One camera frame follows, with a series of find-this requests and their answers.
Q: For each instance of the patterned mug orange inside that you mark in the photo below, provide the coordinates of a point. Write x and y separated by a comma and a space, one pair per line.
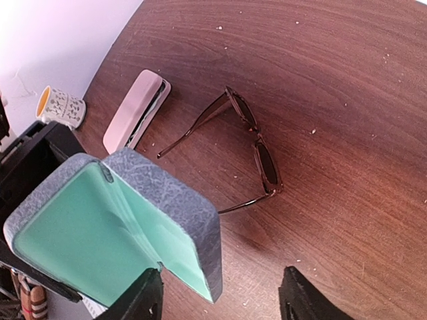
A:
61, 107

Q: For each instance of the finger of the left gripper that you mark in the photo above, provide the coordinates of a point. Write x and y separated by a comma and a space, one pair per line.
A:
12, 261

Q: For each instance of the pink glasses case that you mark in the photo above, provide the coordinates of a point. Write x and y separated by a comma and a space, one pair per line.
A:
137, 110

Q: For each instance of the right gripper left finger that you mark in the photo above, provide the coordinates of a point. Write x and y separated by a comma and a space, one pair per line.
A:
142, 300

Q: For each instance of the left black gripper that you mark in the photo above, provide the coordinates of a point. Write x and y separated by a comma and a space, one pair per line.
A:
31, 158

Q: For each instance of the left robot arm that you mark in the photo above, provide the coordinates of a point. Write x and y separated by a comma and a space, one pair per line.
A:
11, 305

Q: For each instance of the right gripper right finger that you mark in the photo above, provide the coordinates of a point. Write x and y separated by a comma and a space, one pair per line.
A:
300, 299

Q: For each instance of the grey-blue glasses case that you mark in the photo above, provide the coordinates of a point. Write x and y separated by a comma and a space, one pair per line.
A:
97, 224

